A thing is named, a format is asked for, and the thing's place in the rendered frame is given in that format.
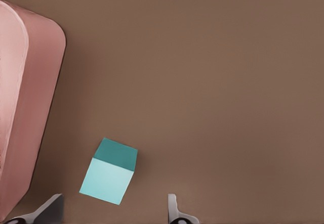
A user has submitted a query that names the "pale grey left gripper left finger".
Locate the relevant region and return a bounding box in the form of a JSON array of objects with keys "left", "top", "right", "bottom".
[{"left": 4, "top": 193, "right": 64, "bottom": 224}]

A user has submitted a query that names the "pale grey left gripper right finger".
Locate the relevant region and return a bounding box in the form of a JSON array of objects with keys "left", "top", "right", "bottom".
[{"left": 168, "top": 193, "right": 199, "bottom": 224}]

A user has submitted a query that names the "light blue cube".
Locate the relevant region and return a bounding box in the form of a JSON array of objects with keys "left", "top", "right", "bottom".
[{"left": 78, "top": 137, "right": 139, "bottom": 206}]

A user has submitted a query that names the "pink rounded box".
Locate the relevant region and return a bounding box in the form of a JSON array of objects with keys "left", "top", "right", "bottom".
[{"left": 0, "top": 0, "right": 67, "bottom": 220}]

